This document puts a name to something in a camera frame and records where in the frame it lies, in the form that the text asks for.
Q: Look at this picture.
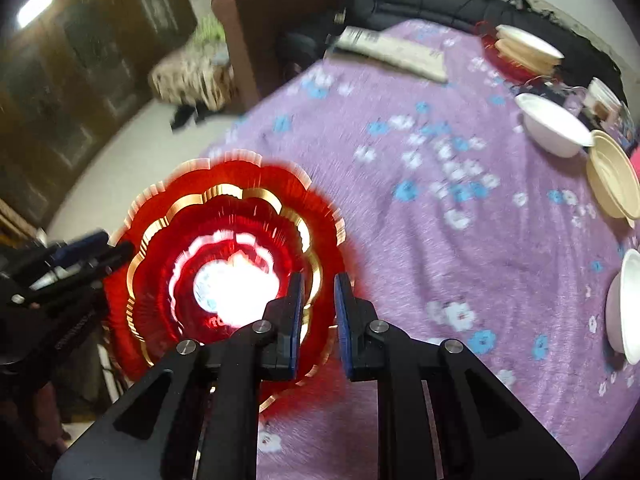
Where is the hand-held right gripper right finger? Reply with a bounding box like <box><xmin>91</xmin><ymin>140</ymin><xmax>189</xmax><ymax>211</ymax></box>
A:
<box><xmin>334</xmin><ymin>273</ymin><xmax>582</xmax><ymax>480</ymax></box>

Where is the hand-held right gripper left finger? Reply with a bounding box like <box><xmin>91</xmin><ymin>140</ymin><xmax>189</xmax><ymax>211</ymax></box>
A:
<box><xmin>52</xmin><ymin>272</ymin><xmax>306</xmax><ymax>480</ymax></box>

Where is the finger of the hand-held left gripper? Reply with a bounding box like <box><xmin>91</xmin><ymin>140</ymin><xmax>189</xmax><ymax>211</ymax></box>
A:
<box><xmin>10</xmin><ymin>230</ymin><xmax>111</xmax><ymax>281</ymax></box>
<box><xmin>12</xmin><ymin>241</ymin><xmax>136</xmax><ymax>311</ymax></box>

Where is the red gold-trimmed scalloped plate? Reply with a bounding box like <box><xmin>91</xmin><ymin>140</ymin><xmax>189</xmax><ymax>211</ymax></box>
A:
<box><xmin>102</xmin><ymin>157</ymin><xmax>352</xmax><ymax>413</ymax></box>

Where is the stack of cream bowls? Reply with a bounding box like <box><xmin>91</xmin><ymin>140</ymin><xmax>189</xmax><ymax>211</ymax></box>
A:
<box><xmin>494</xmin><ymin>24</ymin><xmax>566</xmax><ymax>77</ymax></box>

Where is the purple floral blanket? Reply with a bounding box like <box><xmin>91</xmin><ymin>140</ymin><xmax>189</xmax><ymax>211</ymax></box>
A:
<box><xmin>200</xmin><ymin>19</ymin><xmax>640</xmax><ymax>480</ymax></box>

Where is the dark wooden cabinet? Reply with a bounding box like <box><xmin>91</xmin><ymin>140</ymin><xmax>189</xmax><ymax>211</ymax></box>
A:
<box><xmin>0</xmin><ymin>0</ymin><xmax>198</xmax><ymax>241</ymax></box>

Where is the black shoe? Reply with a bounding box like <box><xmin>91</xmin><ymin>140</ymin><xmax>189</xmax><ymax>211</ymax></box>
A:
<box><xmin>170</xmin><ymin>105</ymin><xmax>211</xmax><ymax>132</ymax></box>

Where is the ceiling light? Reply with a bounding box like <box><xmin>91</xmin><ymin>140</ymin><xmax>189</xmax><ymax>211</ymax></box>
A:
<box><xmin>16</xmin><ymin>0</ymin><xmax>55</xmax><ymax>28</ymax></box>

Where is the brown armchair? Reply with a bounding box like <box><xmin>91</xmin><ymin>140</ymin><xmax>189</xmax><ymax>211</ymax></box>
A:
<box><xmin>211</xmin><ymin>0</ymin><xmax>351</xmax><ymax>111</ymax></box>

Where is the white bowl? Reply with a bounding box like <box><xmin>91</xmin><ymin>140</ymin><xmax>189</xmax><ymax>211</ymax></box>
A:
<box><xmin>515</xmin><ymin>92</ymin><xmax>596</xmax><ymax>159</ymax></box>
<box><xmin>605</xmin><ymin>248</ymin><xmax>640</xmax><ymax>366</ymax></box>

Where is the cream bowl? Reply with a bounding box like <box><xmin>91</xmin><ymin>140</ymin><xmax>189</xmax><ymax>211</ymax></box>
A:
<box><xmin>586</xmin><ymin>130</ymin><xmax>640</xmax><ymax>229</ymax></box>

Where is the clear glass jar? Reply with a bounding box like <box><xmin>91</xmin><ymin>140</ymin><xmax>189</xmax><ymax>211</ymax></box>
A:
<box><xmin>557</xmin><ymin>86</ymin><xmax>591</xmax><ymax>118</ymax></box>

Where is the black sofa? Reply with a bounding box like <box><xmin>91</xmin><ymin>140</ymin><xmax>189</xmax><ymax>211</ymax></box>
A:
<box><xmin>345</xmin><ymin>0</ymin><xmax>626</xmax><ymax>106</ymax></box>

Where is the white container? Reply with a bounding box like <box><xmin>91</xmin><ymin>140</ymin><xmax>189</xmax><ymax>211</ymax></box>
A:
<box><xmin>586</xmin><ymin>77</ymin><xmax>626</xmax><ymax>122</ymax></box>

